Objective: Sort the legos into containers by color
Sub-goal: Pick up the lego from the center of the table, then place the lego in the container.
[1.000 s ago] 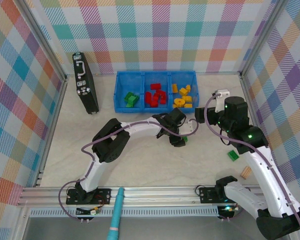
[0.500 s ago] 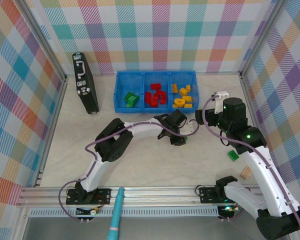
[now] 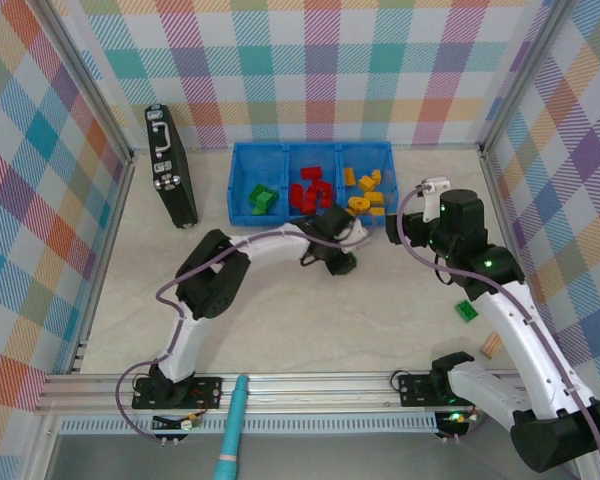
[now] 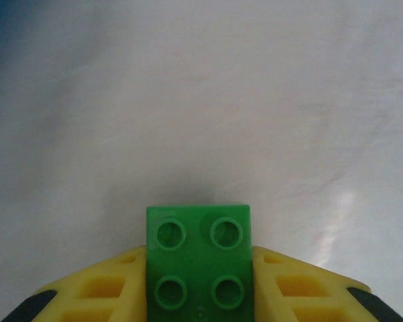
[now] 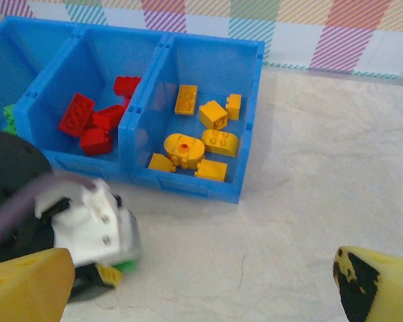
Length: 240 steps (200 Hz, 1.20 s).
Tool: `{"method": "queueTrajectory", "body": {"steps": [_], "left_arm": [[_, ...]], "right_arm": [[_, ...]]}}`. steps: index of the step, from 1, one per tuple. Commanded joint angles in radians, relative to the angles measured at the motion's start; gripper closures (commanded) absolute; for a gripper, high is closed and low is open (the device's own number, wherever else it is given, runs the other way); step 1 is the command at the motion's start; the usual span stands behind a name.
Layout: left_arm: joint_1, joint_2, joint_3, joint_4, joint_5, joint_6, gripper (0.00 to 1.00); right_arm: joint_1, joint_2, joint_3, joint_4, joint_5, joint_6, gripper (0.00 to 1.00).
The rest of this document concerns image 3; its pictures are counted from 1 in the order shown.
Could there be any teal marker pen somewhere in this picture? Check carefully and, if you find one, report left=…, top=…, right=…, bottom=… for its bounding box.
left=212, top=373, right=251, bottom=480

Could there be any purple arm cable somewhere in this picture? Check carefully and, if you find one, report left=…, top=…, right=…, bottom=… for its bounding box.
left=115, top=219, right=381, bottom=441
left=398, top=182, right=600, bottom=480

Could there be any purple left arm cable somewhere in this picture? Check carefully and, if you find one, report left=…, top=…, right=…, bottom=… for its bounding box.
left=115, top=219, right=381, bottom=441

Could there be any grey slotted cable duct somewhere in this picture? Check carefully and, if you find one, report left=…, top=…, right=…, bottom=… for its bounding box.
left=59, top=417, right=441, bottom=436

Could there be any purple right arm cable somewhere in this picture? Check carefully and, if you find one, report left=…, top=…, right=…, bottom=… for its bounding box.
left=398, top=182, right=600, bottom=480

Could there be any aluminium frame post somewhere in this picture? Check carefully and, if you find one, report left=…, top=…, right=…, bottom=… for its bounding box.
left=478, top=0, right=581, bottom=151
left=38, top=0, right=137, bottom=162

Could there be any black case with metal handle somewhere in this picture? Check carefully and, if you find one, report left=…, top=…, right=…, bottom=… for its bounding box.
left=144, top=103, right=200, bottom=230

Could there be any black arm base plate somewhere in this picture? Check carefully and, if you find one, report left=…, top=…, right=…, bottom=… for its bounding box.
left=132, top=374, right=224, bottom=409
left=397, top=373, right=456, bottom=407

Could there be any aluminium side rail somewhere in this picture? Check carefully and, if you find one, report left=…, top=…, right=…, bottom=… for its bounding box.
left=479, top=143, right=556, bottom=369
left=72, top=152, right=137, bottom=374

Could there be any aluminium mounting rail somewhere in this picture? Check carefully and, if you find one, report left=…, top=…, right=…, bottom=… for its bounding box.
left=34, top=370, right=524, bottom=416

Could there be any small connector with wires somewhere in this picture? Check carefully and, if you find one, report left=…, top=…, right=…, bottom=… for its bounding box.
left=152, top=410, right=204, bottom=449
left=434, top=409, right=481, bottom=444

